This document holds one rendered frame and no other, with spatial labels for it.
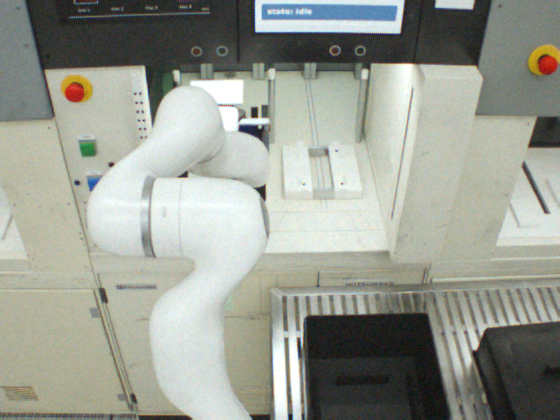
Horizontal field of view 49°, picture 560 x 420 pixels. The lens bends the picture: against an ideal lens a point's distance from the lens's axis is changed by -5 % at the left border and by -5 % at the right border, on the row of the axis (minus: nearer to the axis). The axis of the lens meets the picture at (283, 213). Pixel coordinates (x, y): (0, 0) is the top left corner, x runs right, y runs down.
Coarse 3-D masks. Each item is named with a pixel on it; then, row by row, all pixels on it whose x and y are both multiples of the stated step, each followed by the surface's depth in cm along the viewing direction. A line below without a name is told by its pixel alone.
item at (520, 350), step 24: (504, 336) 143; (528, 336) 143; (552, 336) 143; (480, 360) 147; (504, 360) 138; (528, 360) 138; (552, 360) 138; (504, 384) 134; (528, 384) 133; (552, 384) 133; (504, 408) 133; (528, 408) 129; (552, 408) 129
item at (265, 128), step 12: (192, 84) 144; (204, 84) 144; (216, 84) 144; (228, 84) 144; (240, 84) 144; (216, 96) 140; (228, 96) 140; (240, 96) 140; (252, 108) 155; (264, 108) 154; (252, 120) 146; (264, 120) 146; (264, 132) 147; (264, 144) 143; (264, 192) 149
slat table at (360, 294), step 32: (288, 288) 167; (320, 288) 167; (352, 288) 167; (384, 288) 167; (416, 288) 167; (448, 288) 167; (480, 288) 168; (512, 288) 168; (544, 288) 168; (288, 320) 159; (448, 320) 159; (480, 320) 159; (512, 320) 159; (544, 320) 159; (448, 384) 145; (480, 416) 139
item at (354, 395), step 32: (320, 320) 140; (352, 320) 140; (384, 320) 141; (416, 320) 141; (320, 352) 148; (352, 352) 148; (384, 352) 149; (416, 352) 148; (320, 384) 144; (352, 384) 144; (384, 384) 144; (416, 384) 144; (320, 416) 137; (352, 416) 138; (384, 416) 138; (416, 416) 135; (448, 416) 120
